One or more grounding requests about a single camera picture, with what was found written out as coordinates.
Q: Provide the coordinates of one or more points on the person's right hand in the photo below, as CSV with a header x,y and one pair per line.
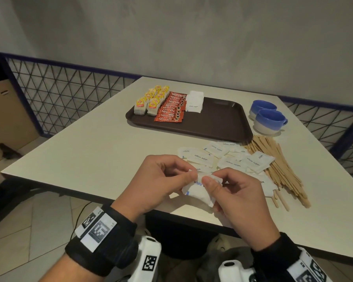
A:
x,y
244,208

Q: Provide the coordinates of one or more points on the dark brown tray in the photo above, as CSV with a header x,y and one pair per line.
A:
x,y
217,120

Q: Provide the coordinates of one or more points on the person's gray sneaker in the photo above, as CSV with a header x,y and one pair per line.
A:
x,y
222,242
144,232

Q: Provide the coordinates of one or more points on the stack of white sugar packets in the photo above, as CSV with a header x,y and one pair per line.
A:
x,y
194,104

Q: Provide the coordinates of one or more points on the person's left hand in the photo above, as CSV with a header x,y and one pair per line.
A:
x,y
150,185

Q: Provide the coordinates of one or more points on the black side table frame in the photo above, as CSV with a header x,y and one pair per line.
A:
x,y
8,151

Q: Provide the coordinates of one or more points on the person's left forearm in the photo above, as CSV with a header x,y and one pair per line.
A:
x,y
67,273

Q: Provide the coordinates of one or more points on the row of red coffee sachets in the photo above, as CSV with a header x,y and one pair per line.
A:
x,y
169,114

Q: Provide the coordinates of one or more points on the pile of white sugar packets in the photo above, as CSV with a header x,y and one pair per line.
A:
x,y
201,157

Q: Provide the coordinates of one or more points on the white paper sugar packet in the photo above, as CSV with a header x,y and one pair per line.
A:
x,y
198,192

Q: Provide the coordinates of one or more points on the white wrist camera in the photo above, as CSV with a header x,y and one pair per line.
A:
x,y
148,249
232,273

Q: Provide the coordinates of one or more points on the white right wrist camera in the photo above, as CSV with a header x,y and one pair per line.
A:
x,y
232,273

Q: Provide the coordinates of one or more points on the black left wrist band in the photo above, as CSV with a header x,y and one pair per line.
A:
x,y
117,240

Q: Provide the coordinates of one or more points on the light wooden cabinet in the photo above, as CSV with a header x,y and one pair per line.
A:
x,y
6,123

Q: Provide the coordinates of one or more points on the blue and white mug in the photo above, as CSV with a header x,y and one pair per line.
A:
x,y
269,120
261,105

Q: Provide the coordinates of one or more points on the black wrist band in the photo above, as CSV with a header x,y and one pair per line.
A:
x,y
273,255
117,240

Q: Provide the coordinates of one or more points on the black right wrist band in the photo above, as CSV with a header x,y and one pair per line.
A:
x,y
273,255

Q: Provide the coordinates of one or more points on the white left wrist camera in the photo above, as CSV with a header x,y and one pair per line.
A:
x,y
148,249

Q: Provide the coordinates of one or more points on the row of tea bags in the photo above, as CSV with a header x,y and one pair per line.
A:
x,y
139,110
152,110

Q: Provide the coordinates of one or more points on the pile of wooden stir sticks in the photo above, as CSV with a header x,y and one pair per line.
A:
x,y
285,173

